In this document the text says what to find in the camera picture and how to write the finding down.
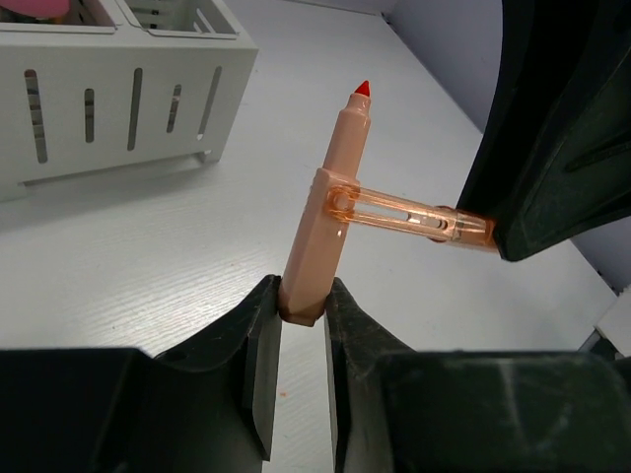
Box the pink cap marker jar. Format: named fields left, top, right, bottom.
left=1, top=0, right=70, bottom=24

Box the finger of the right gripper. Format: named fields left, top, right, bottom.
left=457, top=1, right=630, bottom=261

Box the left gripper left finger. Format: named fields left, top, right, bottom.
left=1, top=275, right=281, bottom=472

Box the white slotted container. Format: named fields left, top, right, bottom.
left=1, top=1, right=257, bottom=200

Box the orange correction tape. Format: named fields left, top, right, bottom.
left=278, top=81, right=497, bottom=327

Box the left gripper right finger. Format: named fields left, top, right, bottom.
left=324, top=281, right=630, bottom=472

